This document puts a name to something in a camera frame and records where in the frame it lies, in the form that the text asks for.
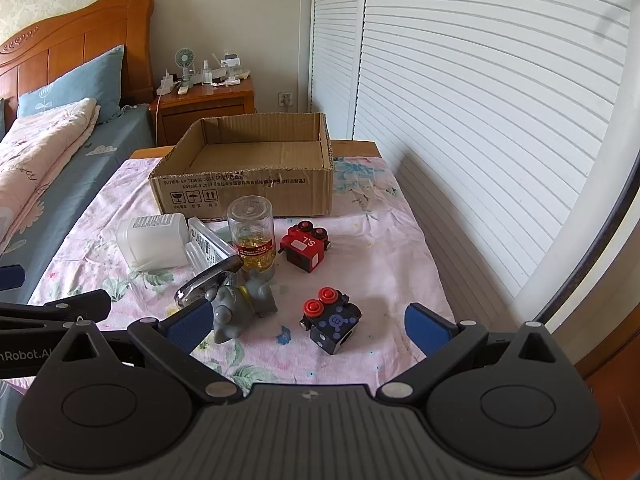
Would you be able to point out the blue bed sheet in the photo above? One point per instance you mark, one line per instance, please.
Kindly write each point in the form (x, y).
(115, 135)

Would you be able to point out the white plastic container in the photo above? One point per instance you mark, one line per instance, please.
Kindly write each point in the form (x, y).
(150, 240)

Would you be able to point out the white wall socket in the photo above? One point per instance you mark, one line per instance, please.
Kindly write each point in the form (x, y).
(285, 100)

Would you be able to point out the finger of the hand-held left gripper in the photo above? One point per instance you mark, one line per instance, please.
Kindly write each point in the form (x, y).
(75, 307)
(11, 277)

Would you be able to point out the red toy train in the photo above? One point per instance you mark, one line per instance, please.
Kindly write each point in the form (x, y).
(302, 247)

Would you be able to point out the small green desk fan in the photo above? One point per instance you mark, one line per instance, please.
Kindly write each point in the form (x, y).
(184, 57)

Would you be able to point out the pink floral cloth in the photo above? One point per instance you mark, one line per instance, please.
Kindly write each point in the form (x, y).
(380, 260)

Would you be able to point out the red toy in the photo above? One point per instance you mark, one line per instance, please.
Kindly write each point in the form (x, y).
(332, 325)

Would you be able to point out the glossy black oval object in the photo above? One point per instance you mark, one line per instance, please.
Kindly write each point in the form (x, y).
(215, 272)

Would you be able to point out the grey toy elephant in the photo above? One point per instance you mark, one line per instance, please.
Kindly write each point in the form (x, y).
(235, 305)

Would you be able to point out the wooden nightstand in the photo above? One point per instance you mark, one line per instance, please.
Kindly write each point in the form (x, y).
(200, 110)

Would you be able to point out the blue pillow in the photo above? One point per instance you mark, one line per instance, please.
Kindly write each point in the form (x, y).
(75, 85)

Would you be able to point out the small clear spray bottle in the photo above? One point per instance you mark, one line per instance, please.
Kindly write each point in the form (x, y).
(207, 72)

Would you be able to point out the wooden bed headboard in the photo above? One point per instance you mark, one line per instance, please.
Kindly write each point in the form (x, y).
(75, 35)

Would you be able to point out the clear plastic case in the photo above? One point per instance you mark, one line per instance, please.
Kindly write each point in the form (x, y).
(205, 247)

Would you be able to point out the white power strip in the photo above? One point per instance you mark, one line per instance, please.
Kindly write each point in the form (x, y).
(166, 85)

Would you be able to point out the white louvered wardrobe door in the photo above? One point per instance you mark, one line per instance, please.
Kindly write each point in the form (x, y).
(475, 85)
(337, 35)

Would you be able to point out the glass jar silver lid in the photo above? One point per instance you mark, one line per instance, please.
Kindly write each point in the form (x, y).
(250, 240)

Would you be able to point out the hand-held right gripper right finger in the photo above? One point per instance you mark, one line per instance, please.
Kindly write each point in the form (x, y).
(427, 327)

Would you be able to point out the cardboard box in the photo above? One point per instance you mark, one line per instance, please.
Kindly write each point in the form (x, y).
(240, 180)

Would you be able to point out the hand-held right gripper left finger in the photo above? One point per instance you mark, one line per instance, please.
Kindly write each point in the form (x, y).
(186, 327)

